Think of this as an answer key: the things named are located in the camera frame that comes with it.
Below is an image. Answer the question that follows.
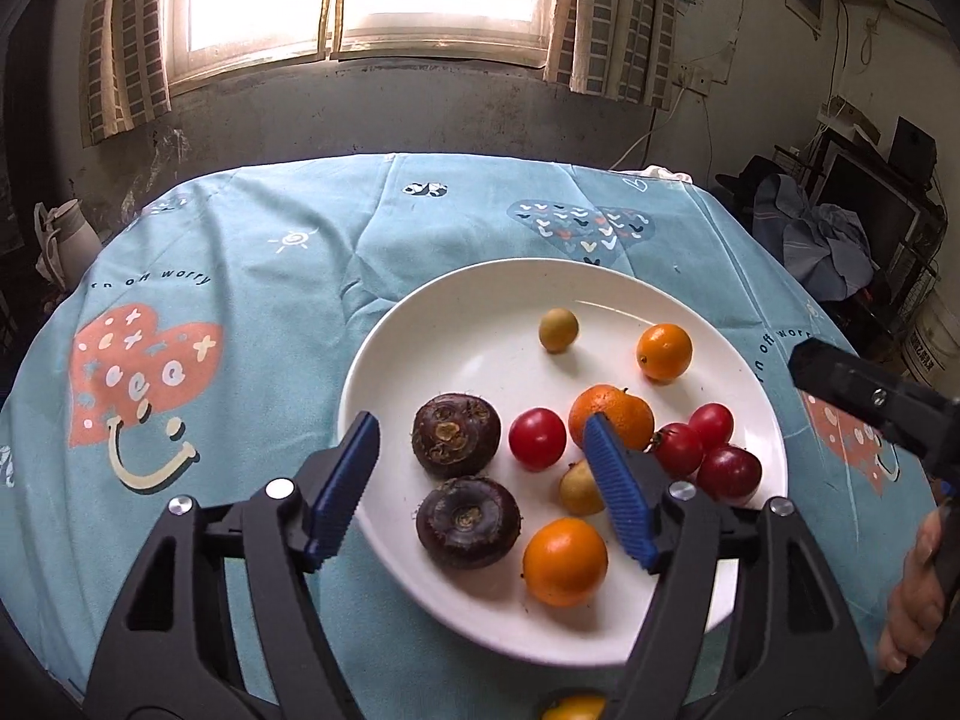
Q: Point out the large dark water chestnut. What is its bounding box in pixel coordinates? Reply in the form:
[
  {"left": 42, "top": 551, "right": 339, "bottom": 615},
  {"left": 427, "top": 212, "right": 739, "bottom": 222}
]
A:
[{"left": 415, "top": 476, "right": 523, "bottom": 571}]

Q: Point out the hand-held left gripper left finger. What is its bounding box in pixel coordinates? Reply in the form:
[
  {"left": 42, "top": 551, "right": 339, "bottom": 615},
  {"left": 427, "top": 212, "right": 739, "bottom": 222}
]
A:
[{"left": 82, "top": 411, "right": 383, "bottom": 720}]

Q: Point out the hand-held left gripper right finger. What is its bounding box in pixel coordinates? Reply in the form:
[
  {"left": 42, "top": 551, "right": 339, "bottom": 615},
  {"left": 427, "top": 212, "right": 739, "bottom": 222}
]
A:
[{"left": 581, "top": 412, "right": 878, "bottom": 720}]

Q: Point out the rough mandarin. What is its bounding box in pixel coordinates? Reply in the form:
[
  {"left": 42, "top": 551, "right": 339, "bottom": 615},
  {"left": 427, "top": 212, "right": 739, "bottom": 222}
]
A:
[{"left": 568, "top": 384, "right": 656, "bottom": 452}]

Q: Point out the white bucket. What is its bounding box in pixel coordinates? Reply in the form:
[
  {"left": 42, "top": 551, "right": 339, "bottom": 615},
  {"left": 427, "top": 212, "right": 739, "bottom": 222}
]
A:
[{"left": 900, "top": 292, "right": 960, "bottom": 391}]

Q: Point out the black monitor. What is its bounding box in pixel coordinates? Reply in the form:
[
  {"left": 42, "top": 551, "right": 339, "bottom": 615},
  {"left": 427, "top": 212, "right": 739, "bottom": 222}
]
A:
[{"left": 814, "top": 150, "right": 938, "bottom": 293}]

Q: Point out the checked curtain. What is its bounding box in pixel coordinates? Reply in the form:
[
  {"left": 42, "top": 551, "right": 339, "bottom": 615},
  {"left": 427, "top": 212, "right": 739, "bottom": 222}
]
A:
[
  {"left": 544, "top": 0, "right": 680, "bottom": 107},
  {"left": 79, "top": 0, "right": 175, "bottom": 147}
]

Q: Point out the person's right hand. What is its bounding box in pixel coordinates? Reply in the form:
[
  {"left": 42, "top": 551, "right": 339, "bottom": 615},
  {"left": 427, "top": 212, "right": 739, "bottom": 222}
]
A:
[{"left": 877, "top": 502, "right": 949, "bottom": 674}]

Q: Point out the dark red plum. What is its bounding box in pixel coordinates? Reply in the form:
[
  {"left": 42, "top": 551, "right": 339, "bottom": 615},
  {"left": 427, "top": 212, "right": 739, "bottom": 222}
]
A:
[{"left": 697, "top": 444, "right": 763, "bottom": 505}]

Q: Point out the red tomato with stem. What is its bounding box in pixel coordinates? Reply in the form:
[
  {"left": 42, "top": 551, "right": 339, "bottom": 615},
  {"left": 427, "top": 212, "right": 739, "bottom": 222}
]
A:
[{"left": 651, "top": 422, "right": 704, "bottom": 478}]

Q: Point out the white jug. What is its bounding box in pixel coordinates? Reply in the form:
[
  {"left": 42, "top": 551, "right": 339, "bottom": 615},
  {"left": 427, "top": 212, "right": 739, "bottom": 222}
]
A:
[{"left": 34, "top": 199, "right": 102, "bottom": 287}]

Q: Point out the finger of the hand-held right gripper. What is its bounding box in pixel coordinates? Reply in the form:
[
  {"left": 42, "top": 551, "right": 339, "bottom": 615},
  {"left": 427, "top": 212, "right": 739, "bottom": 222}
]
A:
[{"left": 787, "top": 340, "right": 960, "bottom": 481}]

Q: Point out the pile of blue clothes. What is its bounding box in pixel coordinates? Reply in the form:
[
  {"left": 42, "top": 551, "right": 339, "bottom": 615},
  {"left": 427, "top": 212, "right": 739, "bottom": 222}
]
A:
[{"left": 750, "top": 172, "right": 878, "bottom": 301}]

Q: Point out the black speaker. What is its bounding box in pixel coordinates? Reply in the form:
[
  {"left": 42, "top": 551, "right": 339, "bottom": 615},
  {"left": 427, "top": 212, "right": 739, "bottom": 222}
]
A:
[{"left": 890, "top": 118, "right": 938, "bottom": 181}]

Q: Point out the small smooth orange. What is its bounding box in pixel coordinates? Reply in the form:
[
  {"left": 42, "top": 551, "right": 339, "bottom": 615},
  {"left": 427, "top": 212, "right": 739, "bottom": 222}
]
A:
[{"left": 637, "top": 323, "right": 694, "bottom": 382}]

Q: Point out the light blue printed tablecloth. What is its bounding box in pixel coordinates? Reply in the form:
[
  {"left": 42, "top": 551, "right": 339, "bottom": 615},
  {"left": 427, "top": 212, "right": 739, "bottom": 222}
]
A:
[{"left": 0, "top": 154, "right": 938, "bottom": 720}]

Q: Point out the white oval plate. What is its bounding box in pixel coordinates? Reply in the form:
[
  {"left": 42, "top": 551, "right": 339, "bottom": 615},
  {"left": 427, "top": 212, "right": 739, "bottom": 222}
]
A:
[{"left": 337, "top": 258, "right": 790, "bottom": 667}]

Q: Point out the small red cherry tomato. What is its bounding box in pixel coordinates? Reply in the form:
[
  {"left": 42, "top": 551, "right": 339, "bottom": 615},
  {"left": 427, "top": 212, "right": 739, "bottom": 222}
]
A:
[{"left": 688, "top": 403, "right": 735, "bottom": 448}]

